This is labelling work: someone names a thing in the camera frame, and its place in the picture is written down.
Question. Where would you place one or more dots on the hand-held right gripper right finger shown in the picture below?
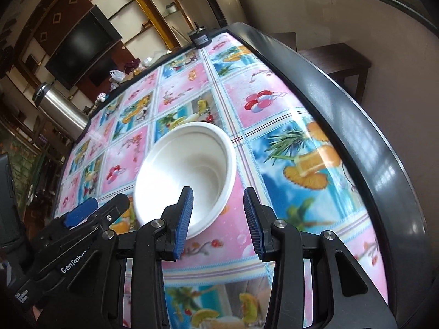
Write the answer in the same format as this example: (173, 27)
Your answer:
(254, 226)

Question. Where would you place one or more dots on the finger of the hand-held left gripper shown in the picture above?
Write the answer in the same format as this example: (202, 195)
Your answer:
(115, 207)
(80, 212)

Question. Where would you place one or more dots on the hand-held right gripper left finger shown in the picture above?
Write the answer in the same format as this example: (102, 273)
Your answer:
(182, 226)

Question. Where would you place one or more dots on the white plastic bowl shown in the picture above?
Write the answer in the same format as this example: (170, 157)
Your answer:
(192, 157)

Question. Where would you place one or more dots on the stainless steel thermos jug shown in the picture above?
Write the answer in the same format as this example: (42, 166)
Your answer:
(65, 113)

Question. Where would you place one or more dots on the small white toy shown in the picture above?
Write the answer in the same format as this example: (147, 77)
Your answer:
(100, 98)

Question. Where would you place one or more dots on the white plastic bag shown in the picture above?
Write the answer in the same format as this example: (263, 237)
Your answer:
(116, 75)

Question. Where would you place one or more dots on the brown wooden television cabinet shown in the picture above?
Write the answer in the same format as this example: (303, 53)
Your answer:
(103, 72)

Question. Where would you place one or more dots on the dark red cloth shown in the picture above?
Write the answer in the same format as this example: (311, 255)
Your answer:
(132, 65)

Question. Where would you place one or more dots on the printed fruit tablecloth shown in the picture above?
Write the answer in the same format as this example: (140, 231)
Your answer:
(267, 75)

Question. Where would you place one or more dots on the black rimmed dining table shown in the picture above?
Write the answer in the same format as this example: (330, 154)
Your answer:
(360, 116)

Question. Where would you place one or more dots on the black flat television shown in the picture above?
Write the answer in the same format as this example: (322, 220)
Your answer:
(82, 48)

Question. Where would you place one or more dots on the dark wooden bench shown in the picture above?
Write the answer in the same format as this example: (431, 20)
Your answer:
(329, 54)

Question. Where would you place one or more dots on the black plug adapter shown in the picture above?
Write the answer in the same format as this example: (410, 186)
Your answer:
(200, 39)

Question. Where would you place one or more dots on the yellow framed glass shelf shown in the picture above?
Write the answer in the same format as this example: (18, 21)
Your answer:
(147, 10)

